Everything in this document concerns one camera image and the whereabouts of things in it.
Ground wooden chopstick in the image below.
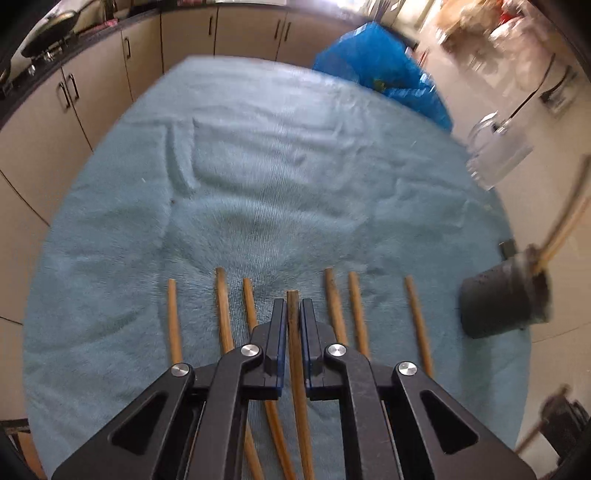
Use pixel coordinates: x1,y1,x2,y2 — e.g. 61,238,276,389
287,290,315,480
215,267,264,480
167,279,182,364
405,275,434,377
325,268,349,346
349,271,370,359
242,278,297,480

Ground beige lower kitchen cabinets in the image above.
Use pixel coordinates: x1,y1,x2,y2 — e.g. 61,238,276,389
1,1,363,419

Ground dark utensil holder cup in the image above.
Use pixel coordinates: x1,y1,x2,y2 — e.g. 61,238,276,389
459,245,552,339

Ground light blue fleece table cloth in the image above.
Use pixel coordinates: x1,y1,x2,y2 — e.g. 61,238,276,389
24,57,531,474

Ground blue plastic bag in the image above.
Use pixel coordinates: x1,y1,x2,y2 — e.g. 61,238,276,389
312,22,453,132

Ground black wok pan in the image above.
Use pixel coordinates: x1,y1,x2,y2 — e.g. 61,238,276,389
21,10,80,58

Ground black power cable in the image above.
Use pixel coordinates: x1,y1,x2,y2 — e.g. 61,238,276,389
505,52,558,126

